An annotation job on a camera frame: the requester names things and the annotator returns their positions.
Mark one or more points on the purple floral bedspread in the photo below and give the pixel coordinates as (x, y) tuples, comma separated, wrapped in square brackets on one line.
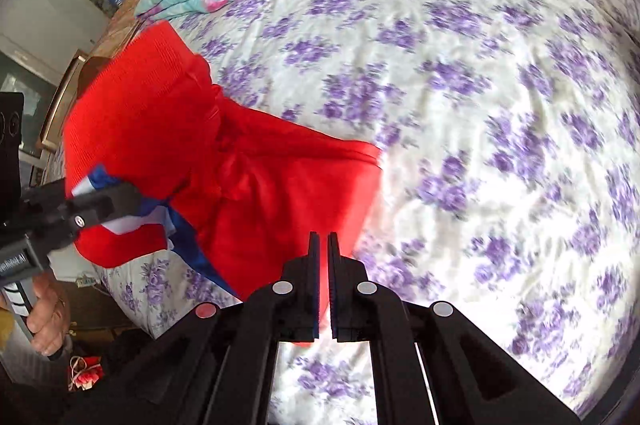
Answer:
[(450, 105)]

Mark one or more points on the glass door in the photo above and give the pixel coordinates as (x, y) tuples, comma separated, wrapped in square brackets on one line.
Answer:
[(35, 75)]

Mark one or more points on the brown patterned pillow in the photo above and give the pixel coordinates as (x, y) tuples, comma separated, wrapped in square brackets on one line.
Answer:
[(125, 25)]

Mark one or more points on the red pants with blue stripes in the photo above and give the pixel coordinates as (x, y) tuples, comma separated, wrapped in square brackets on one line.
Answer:
[(225, 185)]

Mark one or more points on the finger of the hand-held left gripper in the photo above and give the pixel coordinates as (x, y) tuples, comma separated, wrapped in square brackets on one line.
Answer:
[(100, 202)]

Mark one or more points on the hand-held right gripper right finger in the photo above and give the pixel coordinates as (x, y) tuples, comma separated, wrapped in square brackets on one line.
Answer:
[(334, 265)]

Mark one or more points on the red and white object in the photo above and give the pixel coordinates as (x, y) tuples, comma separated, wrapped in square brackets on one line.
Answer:
[(87, 377)]

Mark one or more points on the person's left hand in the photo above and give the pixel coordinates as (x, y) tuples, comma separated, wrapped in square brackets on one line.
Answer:
[(50, 320)]

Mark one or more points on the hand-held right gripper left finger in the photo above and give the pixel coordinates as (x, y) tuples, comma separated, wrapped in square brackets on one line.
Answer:
[(312, 265)]

